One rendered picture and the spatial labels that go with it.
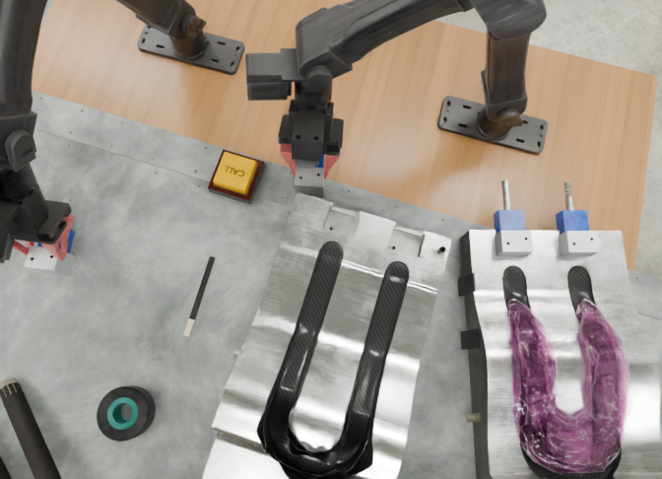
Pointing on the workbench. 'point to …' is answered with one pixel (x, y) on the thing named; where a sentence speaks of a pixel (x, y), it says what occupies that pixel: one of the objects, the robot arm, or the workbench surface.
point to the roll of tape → (135, 395)
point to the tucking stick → (199, 297)
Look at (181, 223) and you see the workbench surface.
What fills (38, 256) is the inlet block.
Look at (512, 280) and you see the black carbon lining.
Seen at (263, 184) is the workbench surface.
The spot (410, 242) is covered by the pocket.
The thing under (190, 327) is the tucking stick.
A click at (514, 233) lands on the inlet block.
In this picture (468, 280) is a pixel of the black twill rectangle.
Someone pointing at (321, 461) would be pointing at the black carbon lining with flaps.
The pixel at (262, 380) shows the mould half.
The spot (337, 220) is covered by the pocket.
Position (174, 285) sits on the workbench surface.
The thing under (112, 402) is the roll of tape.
